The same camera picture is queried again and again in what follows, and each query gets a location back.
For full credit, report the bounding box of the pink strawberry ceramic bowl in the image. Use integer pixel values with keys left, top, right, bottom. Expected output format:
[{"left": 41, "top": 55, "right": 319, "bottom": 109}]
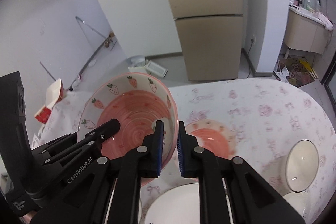
[{"left": 77, "top": 72, "right": 180, "bottom": 187}]

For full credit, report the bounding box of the white bowl with dark rim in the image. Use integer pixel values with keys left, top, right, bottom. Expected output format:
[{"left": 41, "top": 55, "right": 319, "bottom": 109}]
[{"left": 280, "top": 139, "right": 319, "bottom": 193}]

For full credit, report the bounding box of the white ceramic plate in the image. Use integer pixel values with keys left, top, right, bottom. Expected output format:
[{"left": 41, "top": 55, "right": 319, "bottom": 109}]
[{"left": 144, "top": 183, "right": 201, "bottom": 224}]

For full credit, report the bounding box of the pink strawberry plate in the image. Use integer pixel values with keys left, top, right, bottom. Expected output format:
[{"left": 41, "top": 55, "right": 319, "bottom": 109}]
[{"left": 186, "top": 119, "right": 236, "bottom": 159}]

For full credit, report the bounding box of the red and white carton box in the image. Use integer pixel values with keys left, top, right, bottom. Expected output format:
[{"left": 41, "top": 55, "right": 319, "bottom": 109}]
[{"left": 35, "top": 79, "right": 64, "bottom": 124}]

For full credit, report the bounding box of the small white bowl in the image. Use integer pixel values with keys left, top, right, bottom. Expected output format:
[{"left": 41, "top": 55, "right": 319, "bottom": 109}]
[{"left": 282, "top": 191, "right": 311, "bottom": 223}]

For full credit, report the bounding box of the white trash bin with lid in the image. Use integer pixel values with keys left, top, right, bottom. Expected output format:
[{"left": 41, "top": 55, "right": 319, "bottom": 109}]
[{"left": 126, "top": 55, "right": 168, "bottom": 78}]

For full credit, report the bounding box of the white pink patterned tablecloth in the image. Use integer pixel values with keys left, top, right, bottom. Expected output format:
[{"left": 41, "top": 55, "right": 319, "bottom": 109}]
[{"left": 33, "top": 78, "right": 335, "bottom": 223}]

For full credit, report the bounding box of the beige bathroom vanity cabinet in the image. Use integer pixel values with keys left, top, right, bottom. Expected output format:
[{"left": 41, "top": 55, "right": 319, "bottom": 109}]
[{"left": 284, "top": 6, "right": 333, "bottom": 54}]

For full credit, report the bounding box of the beige three-door refrigerator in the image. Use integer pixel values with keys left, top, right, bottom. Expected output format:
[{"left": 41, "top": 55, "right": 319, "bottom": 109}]
[{"left": 169, "top": 0, "right": 244, "bottom": 81}]

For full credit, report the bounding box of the pink towel on vanity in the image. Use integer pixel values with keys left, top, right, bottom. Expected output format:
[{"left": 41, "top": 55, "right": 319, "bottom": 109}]
[{"left": 314, "top": 12, "right": 334, "bottom": 31}]

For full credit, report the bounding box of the black power cable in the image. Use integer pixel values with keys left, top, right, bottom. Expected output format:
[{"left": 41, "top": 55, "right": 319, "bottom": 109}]
[{"left": 246, "top": 41, "right": 254, "bottom": 77}]

